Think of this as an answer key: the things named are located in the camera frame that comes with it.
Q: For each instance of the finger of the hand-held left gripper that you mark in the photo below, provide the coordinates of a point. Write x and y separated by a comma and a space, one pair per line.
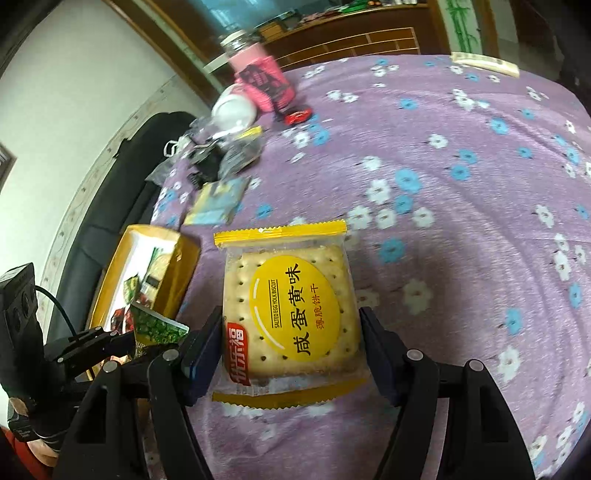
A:
92, 344

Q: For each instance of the yellow square cracker packet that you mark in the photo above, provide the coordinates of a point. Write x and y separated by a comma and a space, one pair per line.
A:
286, 314

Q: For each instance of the bottle in pink knit cover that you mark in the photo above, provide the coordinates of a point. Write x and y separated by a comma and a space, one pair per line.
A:
277, 78

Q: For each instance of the round cracker packet green edge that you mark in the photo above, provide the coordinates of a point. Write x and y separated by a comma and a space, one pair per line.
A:
159, 270

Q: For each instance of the purple floral tablecloth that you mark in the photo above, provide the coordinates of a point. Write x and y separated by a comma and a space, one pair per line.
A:
461, 230

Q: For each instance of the person's left forearm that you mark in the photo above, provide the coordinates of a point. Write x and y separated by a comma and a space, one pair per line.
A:
18, 457

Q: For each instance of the white flat box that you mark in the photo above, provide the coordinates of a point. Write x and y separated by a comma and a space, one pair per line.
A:
485, 63

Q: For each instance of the wooden cabinet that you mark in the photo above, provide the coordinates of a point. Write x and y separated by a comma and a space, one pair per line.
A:
346, 41

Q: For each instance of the blue yellow booklet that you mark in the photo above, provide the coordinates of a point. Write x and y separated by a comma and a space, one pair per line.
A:
217, 198

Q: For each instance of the black sofa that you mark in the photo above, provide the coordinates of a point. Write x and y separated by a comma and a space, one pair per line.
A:
129, 184

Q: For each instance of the yellow cardboard box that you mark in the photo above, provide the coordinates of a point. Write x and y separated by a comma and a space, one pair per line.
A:
184, 267

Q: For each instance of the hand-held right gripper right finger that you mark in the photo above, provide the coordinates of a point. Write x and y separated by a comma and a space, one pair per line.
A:
378, 355

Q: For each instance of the small red wrapper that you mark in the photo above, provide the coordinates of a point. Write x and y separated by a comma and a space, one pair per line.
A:
298, 117

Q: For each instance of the green pea snack packet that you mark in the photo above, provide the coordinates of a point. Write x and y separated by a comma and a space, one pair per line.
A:
159, 327

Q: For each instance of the white bowl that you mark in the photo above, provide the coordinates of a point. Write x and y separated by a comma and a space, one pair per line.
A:
233, 110

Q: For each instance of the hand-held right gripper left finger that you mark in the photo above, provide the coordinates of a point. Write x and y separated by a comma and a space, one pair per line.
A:
203, 364

